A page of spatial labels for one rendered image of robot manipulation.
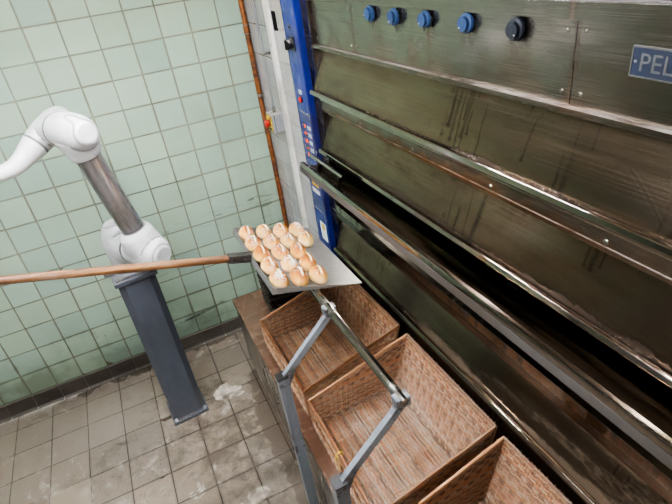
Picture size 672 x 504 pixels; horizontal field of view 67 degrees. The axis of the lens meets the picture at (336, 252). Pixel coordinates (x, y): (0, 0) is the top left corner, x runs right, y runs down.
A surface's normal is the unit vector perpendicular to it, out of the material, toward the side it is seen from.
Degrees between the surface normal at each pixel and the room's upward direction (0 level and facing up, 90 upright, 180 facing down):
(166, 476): 0
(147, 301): 90
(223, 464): 0
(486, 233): 70
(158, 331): 90
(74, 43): 90
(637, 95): 90
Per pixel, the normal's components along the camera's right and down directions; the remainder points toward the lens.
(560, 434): -0.88, 0.01
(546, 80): -0.89, 0.33
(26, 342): 0.43, 0.43
